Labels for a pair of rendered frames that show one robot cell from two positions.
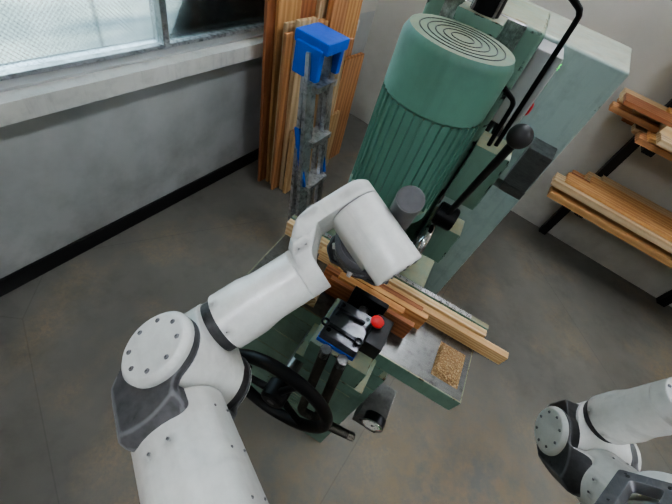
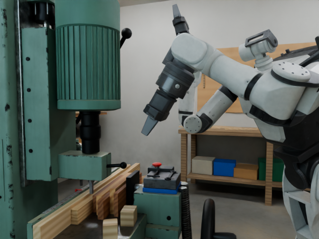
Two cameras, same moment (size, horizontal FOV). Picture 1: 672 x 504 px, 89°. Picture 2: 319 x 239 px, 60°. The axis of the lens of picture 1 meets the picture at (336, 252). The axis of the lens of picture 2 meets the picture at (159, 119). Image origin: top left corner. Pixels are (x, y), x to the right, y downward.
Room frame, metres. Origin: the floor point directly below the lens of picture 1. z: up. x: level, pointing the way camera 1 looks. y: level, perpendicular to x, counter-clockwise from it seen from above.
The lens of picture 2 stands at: (0.37, 0.73, 1.22)
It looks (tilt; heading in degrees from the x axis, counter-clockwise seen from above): 4 degrees down; 272
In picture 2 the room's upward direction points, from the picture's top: straight up
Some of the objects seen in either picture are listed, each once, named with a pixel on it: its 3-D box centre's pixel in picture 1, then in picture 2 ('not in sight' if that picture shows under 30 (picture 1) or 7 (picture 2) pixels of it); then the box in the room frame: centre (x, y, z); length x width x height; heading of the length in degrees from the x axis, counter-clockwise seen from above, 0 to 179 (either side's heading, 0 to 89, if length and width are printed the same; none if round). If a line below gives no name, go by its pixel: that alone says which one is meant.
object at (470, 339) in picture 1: (408, 303); (114, 185); (0.56, -0.23, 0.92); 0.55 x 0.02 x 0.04; 79
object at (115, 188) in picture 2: (366, 299); (123, 191); (0.51, -0.12, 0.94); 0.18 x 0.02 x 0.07; 79
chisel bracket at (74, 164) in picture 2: not in sight; (85, 167); (0.62, -0.06, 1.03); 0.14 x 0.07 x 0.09; 169
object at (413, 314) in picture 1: (379, 296); (116, 191); (0.54, -0.15, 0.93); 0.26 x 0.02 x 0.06; 79
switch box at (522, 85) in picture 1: (525, 85); not in sight; (0.89, -0.26, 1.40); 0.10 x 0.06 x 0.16; 169
